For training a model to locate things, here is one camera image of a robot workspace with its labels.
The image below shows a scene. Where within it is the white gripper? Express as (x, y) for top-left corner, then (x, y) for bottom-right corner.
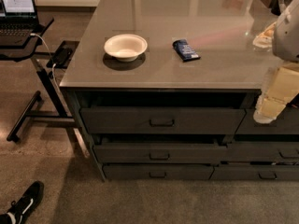
(253, 62), (299, 124)

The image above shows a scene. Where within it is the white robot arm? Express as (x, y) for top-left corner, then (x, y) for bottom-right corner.
(253, 0), (299, 124)

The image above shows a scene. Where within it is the open black laptop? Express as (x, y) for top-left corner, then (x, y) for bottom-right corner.
(0, 0), (39, 48)

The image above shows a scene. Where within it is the brown item in dish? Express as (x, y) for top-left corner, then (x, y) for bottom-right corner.
(252, 22), (276, 49)

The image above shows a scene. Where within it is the blue snack packet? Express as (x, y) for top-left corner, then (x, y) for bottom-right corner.
(172, 39), (200, 62)

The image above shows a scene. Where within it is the grey counter cabinet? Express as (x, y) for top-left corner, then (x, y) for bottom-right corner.
(61, 0), (299, 179)

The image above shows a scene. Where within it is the white bowl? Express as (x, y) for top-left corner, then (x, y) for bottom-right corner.
(104, 34), (148, 62)

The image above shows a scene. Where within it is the black phone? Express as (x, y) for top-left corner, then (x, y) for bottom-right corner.
(52, 48), (73, 65)

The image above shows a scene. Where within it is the black laptop stand table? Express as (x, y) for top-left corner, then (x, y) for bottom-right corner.
(0, 15), (80, 143)

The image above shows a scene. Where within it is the black sneaker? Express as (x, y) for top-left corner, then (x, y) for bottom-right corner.
(0, 181), (44, 224)

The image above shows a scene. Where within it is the white charging cable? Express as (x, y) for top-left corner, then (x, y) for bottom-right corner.
(29, 32), (62, 93)

